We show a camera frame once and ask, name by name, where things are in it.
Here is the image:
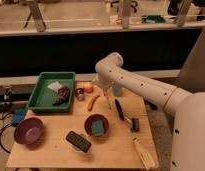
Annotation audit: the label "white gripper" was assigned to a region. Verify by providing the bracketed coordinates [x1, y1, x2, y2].
[93, 79, 112, 97]

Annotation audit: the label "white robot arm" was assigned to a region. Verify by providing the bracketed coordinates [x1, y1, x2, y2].
[94, 52, 205, 171]

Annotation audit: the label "blue cup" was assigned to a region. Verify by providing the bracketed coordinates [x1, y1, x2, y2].
[112, 83, 122, 97]

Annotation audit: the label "orange round fruit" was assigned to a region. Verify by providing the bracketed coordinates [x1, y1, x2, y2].
[83, 82, 93, 93]

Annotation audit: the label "dark red bowl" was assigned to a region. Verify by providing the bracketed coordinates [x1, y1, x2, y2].
[84, 114, 109, 137]

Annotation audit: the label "teal sponge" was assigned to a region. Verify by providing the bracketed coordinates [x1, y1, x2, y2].
[91, 120, 104, 136]

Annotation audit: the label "brown item in tray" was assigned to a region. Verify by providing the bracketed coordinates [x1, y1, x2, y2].
[53, 86, 70, 105]

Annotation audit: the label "white cloth in tray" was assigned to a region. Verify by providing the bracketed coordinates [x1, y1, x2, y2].
[48, 81, 62, 92]

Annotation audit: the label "green plastic tray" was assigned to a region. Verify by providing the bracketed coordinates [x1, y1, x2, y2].
[27, 72, 75, 113]

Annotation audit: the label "black rectangular block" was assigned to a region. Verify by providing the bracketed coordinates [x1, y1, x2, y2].
[66, 131, 91, 153]

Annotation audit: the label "purple bowl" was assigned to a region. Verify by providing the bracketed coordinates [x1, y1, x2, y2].
[14, 117, 44, 145]

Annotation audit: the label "blue box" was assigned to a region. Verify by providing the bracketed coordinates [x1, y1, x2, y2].
[11, 108, 27, 126]

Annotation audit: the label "black handled brush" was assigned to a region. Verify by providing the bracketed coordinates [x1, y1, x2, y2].
[115, 100, 140, 132]

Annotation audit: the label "black cables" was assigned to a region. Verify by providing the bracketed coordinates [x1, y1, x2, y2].
[0, 99, 14, 154]

